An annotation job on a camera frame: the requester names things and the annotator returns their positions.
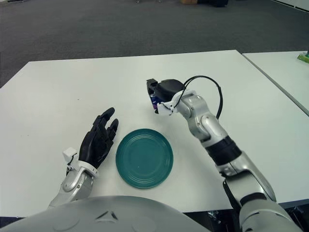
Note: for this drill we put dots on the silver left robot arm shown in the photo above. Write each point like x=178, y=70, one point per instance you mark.
x=72, y=183

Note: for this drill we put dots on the grey robot torso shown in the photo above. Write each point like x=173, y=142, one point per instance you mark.
x=108, y=217

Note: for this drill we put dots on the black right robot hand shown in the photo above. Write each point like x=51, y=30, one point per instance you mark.
x=169, y=89

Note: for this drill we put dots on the green packet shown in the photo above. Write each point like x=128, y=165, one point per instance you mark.
x=304, y=58

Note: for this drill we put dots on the white table with grey edge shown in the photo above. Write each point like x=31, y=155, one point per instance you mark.
x=277, y=70

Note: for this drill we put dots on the black office chair base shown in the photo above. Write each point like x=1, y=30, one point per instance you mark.
x=139, y=1

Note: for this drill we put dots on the brown cardboard box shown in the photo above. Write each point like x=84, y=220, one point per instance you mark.
x=188, y=2

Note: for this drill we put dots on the black bulky background object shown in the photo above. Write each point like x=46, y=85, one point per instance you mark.
x=212, y=3

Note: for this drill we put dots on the blue purple gum pack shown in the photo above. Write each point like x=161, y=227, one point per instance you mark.
x=153, y=102

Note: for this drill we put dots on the teal ribbed plate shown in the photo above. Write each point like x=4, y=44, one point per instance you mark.
x=144, y=159

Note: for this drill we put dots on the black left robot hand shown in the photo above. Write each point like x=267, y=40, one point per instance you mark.
x=96, y=145

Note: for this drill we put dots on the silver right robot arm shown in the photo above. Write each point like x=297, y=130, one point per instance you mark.
x=212, y=125

